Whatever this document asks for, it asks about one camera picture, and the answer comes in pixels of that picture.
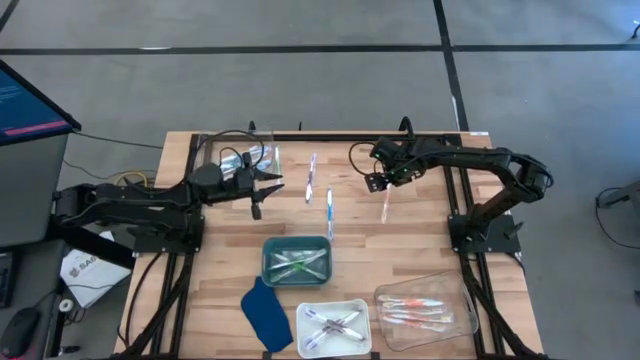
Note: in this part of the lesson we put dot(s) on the white tape roll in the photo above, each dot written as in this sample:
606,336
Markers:
66,305

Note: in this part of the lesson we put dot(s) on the white plastic bin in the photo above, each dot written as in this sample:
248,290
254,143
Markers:
302,305

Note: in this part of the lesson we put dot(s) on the black computer mouse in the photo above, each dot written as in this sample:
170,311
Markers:
17,332

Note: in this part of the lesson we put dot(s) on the black keyboard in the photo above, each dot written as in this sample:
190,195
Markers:
5,280

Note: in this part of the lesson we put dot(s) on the clear plastic bin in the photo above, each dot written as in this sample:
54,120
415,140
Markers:
270,137
460,290

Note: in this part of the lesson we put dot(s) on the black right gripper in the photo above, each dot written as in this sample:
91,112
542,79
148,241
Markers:
395,160

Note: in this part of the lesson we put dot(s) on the grey computer desk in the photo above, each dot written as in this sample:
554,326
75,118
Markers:
30,280

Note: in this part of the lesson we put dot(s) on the green toothbrush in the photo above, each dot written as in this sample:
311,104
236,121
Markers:
295,261
302,270
287,258

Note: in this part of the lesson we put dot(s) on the white printed paper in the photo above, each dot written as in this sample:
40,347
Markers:
90,277

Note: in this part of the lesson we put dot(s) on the black aluminium table frame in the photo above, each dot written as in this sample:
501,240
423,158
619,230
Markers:
350,137

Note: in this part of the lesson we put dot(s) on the teal plastic bin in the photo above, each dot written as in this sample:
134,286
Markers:
267,242

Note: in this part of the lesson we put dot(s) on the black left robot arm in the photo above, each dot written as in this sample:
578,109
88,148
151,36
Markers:
135,202

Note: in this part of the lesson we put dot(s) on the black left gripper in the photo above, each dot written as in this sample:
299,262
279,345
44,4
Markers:
240,185

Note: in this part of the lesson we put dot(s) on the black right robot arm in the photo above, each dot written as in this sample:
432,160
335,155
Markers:
475,155

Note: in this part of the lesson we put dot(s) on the computer monitor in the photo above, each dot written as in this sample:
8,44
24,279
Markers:
25,107

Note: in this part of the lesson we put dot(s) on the dark blue cloth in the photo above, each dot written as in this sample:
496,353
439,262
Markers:
265,320

